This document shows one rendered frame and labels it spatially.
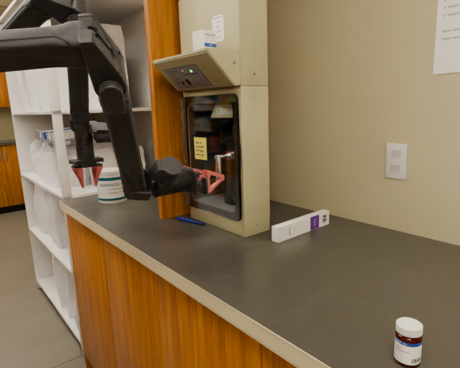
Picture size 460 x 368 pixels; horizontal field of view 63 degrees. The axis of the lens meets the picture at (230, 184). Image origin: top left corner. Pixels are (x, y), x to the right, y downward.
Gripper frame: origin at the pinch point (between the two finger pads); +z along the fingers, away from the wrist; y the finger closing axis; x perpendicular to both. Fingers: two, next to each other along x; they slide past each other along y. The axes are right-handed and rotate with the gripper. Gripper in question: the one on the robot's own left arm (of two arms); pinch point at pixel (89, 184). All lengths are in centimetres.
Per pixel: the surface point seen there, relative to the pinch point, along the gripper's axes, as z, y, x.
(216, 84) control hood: -32, 29, -38
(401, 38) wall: -43, 76, -71
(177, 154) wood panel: -7.8, 31.4, -8.7
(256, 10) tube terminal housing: -52, 40, -46
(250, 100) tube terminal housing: -27, 36, -46
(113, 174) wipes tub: 2.8, 19.8, 28.4
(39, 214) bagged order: 45, 11, 154
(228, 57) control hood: -39, 29, -46
